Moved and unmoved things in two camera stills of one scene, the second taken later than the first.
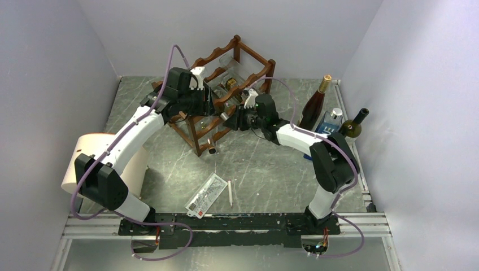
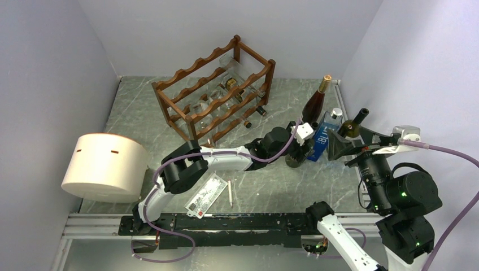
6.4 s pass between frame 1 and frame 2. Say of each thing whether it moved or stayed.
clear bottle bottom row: stayed
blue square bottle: stayed
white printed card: stayed
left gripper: moved
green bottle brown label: moved
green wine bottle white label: stayed
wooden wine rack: stayed
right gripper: moved
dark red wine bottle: stayed
